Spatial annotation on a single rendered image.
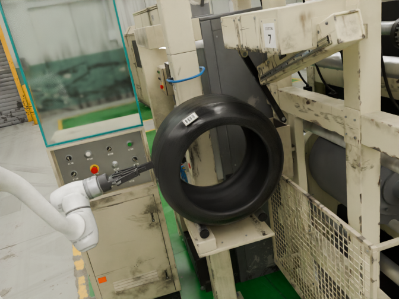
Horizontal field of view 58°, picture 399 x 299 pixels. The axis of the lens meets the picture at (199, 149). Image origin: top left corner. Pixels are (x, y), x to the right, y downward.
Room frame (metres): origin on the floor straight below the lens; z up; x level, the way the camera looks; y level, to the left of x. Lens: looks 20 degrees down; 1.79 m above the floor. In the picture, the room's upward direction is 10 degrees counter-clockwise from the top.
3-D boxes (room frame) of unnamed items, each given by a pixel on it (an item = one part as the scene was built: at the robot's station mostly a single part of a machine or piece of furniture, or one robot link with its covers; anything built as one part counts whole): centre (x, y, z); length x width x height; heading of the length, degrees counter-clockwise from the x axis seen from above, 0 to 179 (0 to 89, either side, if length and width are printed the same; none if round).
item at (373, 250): (1.40, -0.43, 0.65); 0.90 x 0.02 x 0.70; 11
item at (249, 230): (1.57, -0.06, 0.80); 0.37 x 0.36 x 0.02; 101
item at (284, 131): (1.86, -0.40, 1.05); 0.20 x 0.15 x 0.30; 11
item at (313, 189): (2.12, -0.80, 0.61); 0.33 x 0.06 x 0.86; 101
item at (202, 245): (1.54, 0.08, 0.83); 0.36 x 0.09 x 0.06; 11
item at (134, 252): (2.14, 0.60, 0.63); 0.56 x 0.41 x 1.27; 101
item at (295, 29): (1.50, -0.38, 1.71); 0.61 x 0.25 x 0.15; 11
